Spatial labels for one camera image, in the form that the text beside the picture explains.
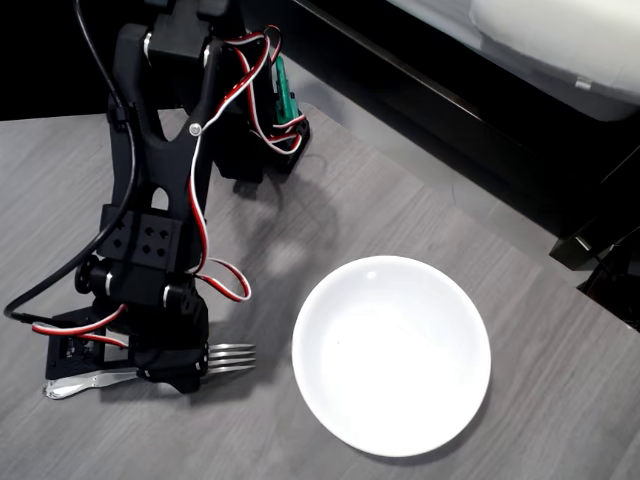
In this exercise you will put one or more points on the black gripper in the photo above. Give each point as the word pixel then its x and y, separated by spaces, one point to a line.
pixel 167 371

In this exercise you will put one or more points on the metal fork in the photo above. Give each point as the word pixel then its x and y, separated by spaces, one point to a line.
pixel 230 357

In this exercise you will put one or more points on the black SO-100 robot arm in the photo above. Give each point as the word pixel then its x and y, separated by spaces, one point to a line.
pixel 165 165

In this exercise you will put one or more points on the white round plate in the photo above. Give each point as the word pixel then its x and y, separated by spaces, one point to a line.
pixel 390 357

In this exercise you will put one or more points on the green circuit board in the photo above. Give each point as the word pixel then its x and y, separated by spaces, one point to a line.
pixel 284 95

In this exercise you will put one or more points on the black furniture foot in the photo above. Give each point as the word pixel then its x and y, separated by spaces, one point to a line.
pixel 610 260

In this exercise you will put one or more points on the white mattress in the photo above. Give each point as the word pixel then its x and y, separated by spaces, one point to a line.
pixel 560 70

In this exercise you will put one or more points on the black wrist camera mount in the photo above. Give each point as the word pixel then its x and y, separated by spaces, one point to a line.
pixel 65 367

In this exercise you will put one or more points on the dark bed frame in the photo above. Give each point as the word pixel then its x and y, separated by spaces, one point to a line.
pixel 450 115

